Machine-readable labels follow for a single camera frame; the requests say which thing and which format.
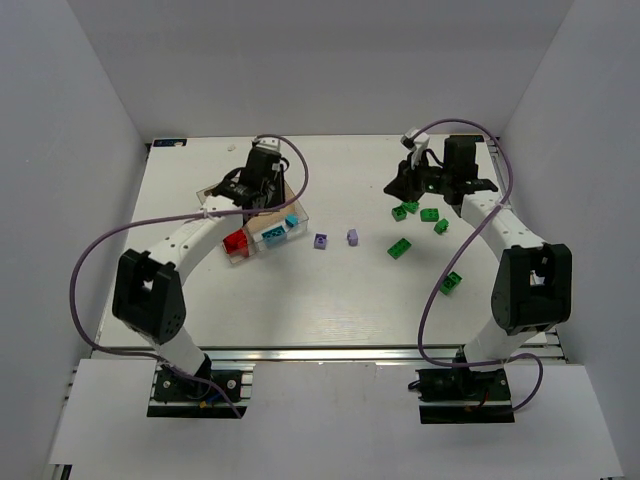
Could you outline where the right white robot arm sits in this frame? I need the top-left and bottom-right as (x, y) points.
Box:
(384, 132), (572, 371)

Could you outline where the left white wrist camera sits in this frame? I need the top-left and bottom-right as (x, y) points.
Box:
(252, 137), (281, 154)

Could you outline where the purple lego brick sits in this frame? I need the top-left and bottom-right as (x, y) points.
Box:
(314, 233), (328, 250)
(346, 229), (359, 246)

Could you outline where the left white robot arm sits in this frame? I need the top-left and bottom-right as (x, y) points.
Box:
(112, 141), (285, 379)

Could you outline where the blue label sticker left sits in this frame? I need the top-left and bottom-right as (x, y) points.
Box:
(152, 138), (187, 148)

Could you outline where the purple lego brick right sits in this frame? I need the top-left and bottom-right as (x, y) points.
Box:
(346, 229), (359, 246)

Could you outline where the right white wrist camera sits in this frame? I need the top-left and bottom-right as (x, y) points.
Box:
(401, 129), (430, 170)

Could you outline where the long cyan lego brick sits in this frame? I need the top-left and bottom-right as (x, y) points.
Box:
(261, 225), (287, 248)

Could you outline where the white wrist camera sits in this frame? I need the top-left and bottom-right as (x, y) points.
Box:
(401, 129), (430, 170)
(252, 137), (281, 154)

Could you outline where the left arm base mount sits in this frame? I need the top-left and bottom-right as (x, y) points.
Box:
(147, 363), (254, 419)

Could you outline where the clear compartment organizer box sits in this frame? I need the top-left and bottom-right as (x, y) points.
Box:
(196, 186), (309, 264)

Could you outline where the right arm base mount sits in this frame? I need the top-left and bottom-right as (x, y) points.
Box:
(407, 368), (515, 425)

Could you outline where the small green lego brick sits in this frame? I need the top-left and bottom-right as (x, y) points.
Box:
(434, 218), (449, 235)

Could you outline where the small cyan lego brick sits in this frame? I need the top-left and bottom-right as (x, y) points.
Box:
(285, 214), (299, 228)

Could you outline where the purple lego brick left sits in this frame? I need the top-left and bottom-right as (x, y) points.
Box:
(314, 233), (328, 250)

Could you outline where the red lego brick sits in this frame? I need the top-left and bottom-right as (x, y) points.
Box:
(223, 229), (249, 258)

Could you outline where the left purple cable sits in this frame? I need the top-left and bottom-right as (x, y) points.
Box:
(70, 133), (309, 419)

